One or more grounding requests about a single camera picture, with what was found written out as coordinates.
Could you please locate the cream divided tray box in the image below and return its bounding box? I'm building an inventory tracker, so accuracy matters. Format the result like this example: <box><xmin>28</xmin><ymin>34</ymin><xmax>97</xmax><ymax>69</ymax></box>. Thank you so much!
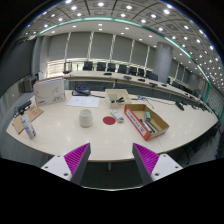
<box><xmin>104</xmin><ymin>88</ymin><xmax>132</xmax><ymax>110</ymax></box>

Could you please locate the old grey monitor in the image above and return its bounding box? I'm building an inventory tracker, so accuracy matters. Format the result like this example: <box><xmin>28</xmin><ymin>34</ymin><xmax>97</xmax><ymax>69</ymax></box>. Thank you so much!
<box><xmin>22</xmin><ymin>75</ymin><xmax>37</xmax><ymax>94</ymax></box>

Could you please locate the black desk device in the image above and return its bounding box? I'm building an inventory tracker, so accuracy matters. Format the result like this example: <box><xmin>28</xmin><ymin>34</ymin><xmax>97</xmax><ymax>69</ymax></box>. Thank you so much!
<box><xmin>72</xmin><ymin>86</ymin><xmax>92</xmax><ymax>97</ymax></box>

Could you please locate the black marker pen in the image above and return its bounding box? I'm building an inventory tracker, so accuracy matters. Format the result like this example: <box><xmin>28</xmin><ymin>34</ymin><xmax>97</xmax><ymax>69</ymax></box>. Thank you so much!
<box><xmin>139</xmin><ymin>118</ymin><xmax>158</xmax><ymax>134</ymax></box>

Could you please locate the white paper sheet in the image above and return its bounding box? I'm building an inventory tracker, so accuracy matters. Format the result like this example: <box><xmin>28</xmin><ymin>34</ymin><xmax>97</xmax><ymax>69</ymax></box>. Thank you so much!
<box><xmin>66</xmin><ymin>95</ymin><xmax>100</xmax><ymax>109</ymax></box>

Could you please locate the cardboard box with red side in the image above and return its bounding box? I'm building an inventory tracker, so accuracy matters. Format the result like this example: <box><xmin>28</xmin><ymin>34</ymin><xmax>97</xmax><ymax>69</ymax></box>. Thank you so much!
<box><xmin>124</xmin><ymin>103</ymin><xmax>170</xmax><ymax>141</ymax></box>

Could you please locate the flat round red coaster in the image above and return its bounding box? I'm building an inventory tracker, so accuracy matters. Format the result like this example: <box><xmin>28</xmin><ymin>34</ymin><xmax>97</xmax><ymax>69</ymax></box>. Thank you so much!
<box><xmin>102</xmin><ymin>115</ymin><xmax>117</xmax><ymax>126</ymax></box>

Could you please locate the black power strip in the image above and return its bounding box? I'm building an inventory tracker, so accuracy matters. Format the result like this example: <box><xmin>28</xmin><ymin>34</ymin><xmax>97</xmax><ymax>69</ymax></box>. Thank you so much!
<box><xmin>13</xmin><ymin>99</ymin><xmax>33</xmax><ymax>118</ymax></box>

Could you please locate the group of black office chairs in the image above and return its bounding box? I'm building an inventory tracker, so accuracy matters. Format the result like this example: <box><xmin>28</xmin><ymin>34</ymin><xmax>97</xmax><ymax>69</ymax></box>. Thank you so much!
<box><xmin>82</xmin><ymin>60</ymin><xmax>159</xmax><ymax>82</ymax></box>

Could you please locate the brown paper envelope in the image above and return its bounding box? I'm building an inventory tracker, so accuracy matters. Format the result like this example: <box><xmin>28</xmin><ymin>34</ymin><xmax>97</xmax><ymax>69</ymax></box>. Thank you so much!
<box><xmin>12</xmin><ymin>105</ymin><xmax>45</xmax><ymax>135</ymax></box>

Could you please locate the grey cable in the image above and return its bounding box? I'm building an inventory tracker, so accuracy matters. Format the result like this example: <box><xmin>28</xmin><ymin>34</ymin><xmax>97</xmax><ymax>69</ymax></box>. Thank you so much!
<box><xmin>131</xmin><ymin>94</ymin><xmax>155</xmax><ymax>111</ymax></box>

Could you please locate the group of ceiling lights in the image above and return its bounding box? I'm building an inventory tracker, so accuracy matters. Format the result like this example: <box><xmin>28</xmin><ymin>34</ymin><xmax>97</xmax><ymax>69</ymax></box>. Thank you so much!
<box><xmin>19</xmin><ymin>0</ymin><xmax>221</xmax><ymax>88</ymax></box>

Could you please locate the long curved conference desk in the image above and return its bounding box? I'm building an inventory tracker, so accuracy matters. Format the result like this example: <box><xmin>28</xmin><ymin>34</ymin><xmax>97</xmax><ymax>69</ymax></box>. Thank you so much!
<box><xmin>63</xmin><ymin>70</ymin><xmax>214</xmax><ymax>111</ymax></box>

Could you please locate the black table microphone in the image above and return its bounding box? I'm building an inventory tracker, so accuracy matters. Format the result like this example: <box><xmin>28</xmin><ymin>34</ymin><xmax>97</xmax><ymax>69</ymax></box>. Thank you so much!
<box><xmin>175</xmin><ymin>101</ymin><xmax>185</xmax><ymax>112</ymax></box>

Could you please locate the white mug with yellow handle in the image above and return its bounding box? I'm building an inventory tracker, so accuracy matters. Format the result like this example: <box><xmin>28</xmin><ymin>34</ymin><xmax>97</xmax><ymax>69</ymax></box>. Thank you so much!
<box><xmin>78</xmin><ymin>108</ymin><xmax>94</xmax><ymax>129</ymax></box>

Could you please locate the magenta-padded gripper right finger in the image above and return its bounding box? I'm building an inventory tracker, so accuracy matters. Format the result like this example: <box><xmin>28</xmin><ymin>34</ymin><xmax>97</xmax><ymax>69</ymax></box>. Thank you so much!
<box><xmin>131</xmin><ymin>142</ymin><xmax>184</xmax><ymax>186</ymax></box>

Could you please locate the white printed carton box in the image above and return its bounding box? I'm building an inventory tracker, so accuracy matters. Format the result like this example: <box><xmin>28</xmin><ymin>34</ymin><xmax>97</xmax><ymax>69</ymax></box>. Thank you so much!
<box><xmin>33</xmin><ymin>76</ymin><xmax>67</xmax><ymax>108</ymax></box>

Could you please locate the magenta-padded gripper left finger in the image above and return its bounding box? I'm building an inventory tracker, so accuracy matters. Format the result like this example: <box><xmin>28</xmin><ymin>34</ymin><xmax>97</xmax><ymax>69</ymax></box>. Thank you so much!
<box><xmin>40</xmin><ymin>142</ymin><xmax>92</xmax><ymax>186</ymax></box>

